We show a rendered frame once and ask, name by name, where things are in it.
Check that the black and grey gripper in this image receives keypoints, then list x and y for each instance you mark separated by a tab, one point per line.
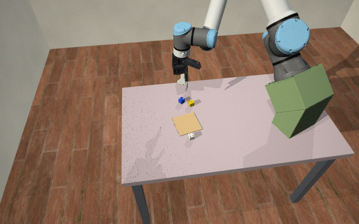
180	68

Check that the tan flat mat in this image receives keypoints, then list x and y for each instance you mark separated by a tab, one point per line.
186	124

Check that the blue die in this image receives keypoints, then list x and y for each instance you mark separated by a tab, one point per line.
181	100

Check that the white die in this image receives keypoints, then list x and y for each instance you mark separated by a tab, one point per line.
191	136

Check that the yellow die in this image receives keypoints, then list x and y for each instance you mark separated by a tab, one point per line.
191	103

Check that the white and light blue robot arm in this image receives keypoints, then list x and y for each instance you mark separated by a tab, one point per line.
285	37

